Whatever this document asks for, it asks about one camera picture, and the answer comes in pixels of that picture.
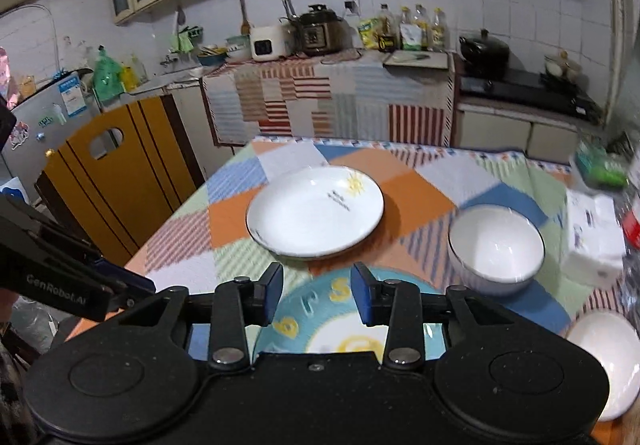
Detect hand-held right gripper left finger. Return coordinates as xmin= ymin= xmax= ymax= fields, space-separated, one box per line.
xmin=117 ymin=262 xmax=285 ymax=372

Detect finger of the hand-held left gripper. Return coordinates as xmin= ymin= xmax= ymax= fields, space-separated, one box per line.
xmin=92 ymin=259 xmax=157 ymax=312

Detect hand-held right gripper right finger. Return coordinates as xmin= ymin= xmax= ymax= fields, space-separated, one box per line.
xmin=350 ymin=262 xmax=506 ymax=371

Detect blue plate yellow letters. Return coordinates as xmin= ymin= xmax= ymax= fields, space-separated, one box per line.
xmin=252 ymin=267 xmax=442 ymax=356

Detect white plate sun print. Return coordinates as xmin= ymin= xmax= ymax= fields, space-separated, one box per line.
xmin=245 ymin=166 xmax=386 ymax=261

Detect white bowl dark rim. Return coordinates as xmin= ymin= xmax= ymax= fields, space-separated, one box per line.
xmin=565 ymin=309 xmax=640 ymax=423
xmin=447 ymin=205 xmax=546 ymax=297

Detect stack of counter bowls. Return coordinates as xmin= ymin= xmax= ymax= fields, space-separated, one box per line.
xmin=225 ymin=35 xmax=252 ymax=62

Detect checked colourful tablecloth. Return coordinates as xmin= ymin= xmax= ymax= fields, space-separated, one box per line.
xmin=65 ymin=137 xmax=640 ymax=426

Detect brown wooden chair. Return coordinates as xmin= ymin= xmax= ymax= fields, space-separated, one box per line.
xmin=34 ymin=94 xmax=206 ymax=268

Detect grey fuzzy clothing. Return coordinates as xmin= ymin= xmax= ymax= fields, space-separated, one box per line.
xmin=0 ymin=330 xmax=36 ymax=445

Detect grey fridge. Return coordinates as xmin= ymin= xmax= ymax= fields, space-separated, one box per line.
xmin=0 ymin=70 xmax=96 ymax=206

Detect striped patchwork counter cloth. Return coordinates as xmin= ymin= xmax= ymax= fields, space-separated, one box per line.
xmin=200 ymin=50 xmax=456 ymax=148

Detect yellow detergent bottle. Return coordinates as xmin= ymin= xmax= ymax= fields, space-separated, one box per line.
xmin=122 ymin=55 xmax=149 ymax=90

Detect green plastic bag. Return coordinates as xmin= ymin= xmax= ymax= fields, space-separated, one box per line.
xmin=92 ymin=47 xmax=126 ymax=102

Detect cream lower cabinets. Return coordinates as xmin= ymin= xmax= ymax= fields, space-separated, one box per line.
xmin=456 ymin=102 xmax=583 ymax=162

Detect white tissue box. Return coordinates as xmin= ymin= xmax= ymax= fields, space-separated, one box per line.
xmin=560 ymin=189 xmax=626 ymax=290

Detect blue basin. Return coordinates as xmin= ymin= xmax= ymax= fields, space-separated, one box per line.
xmin=197 ymin=47 xmax=229 ymax=68

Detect white cutting board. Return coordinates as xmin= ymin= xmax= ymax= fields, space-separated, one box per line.
xmin=382 ymin=50 xmax=451 ymax=70

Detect white rice cooker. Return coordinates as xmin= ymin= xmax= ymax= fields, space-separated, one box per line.
xmin=250 ymin=24 xmax=291 ymax=62

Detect green hanging cloth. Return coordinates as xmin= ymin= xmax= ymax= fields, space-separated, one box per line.
xmin=170 ymin=25 xmax=206 ymax=54

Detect yellow snack packet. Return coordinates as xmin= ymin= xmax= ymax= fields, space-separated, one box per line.
xmin=357 ymin=17 xmax=383 ymax=50

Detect black pressure cooker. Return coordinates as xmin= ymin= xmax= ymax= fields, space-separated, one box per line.
xmin=292 ymin=5 xmax=346 ymax=56

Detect black gas stove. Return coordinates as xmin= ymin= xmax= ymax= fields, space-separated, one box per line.
xmin=459 ymin=70 xmax=602 ymax=120

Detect dark sauce bottle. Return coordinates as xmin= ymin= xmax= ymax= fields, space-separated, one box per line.
xmin=376 ymin=4 xmax=399 ymax=50

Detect clear oil bottle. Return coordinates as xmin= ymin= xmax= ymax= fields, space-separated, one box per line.
xmin=414 ymin=5 xmax=432 ymax=50
xmin=398 ymin=6 xmax=418 ymax=50
xmin=430 ymin=7 xmax=447 ymax=50

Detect green plastic basket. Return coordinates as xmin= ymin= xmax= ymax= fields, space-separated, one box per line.
xmin=570 ymin=137 xmax=632 ymax=190

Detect black wok with lid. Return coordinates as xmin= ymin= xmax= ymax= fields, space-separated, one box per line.
xmin=459 ymin=29 xmax=511 ymax=76

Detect red cap water bottle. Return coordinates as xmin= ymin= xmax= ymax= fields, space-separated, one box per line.
xmin=617 ymin=195 xmax=640 ymax=252

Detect white cooking pot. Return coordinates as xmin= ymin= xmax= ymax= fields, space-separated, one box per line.
xmin=544 ymin=51 xmax=584 ymax=82

